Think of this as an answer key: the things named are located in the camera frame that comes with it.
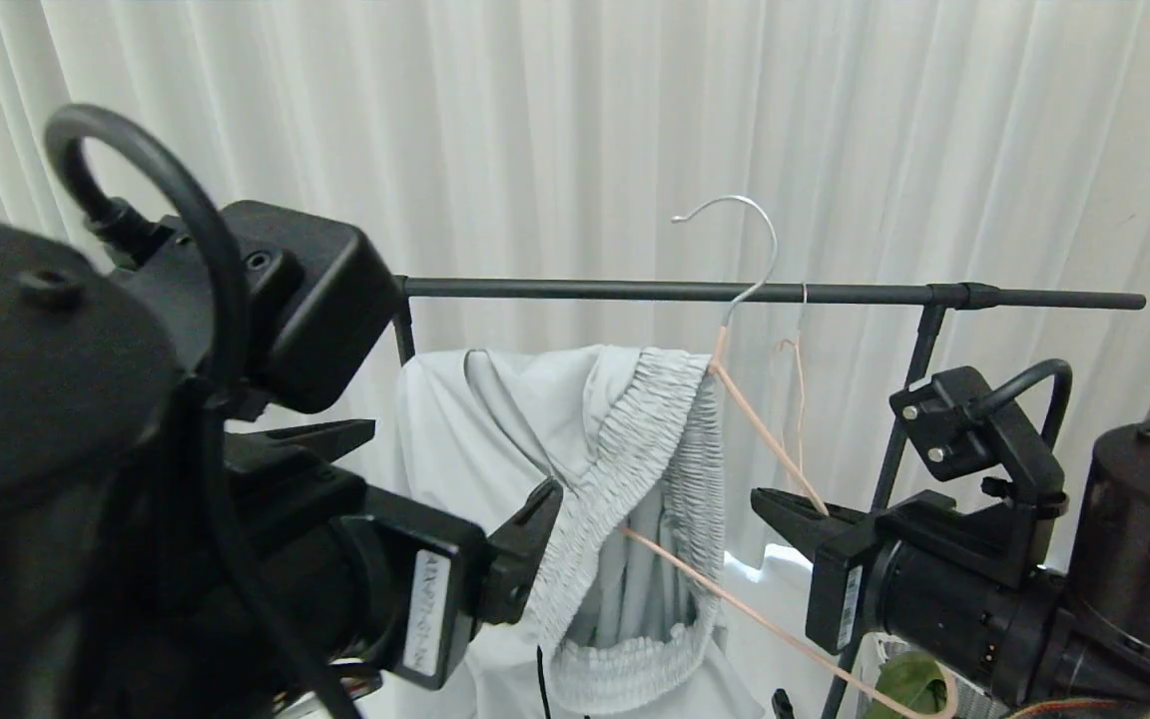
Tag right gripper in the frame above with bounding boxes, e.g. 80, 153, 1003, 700
750, 487, 1070, 705

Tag pink clothes hanger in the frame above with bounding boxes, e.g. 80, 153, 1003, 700
620, 195, 960, 719
775, 285, 809, 470

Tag white curtain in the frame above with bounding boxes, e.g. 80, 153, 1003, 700
0, 0, 1150, 580

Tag green garment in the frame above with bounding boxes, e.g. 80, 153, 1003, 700
864, 651, 950, 719

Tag white laundry basket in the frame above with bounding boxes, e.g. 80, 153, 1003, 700
855, 637, 1013, 719

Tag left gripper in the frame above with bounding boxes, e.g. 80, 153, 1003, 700
221, 419, 564, 692

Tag black clothes rack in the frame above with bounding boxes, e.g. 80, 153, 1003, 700
393, 277, 1147, 719

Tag pale grey shorts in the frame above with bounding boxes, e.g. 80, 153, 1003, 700
360, 345, 766, 719

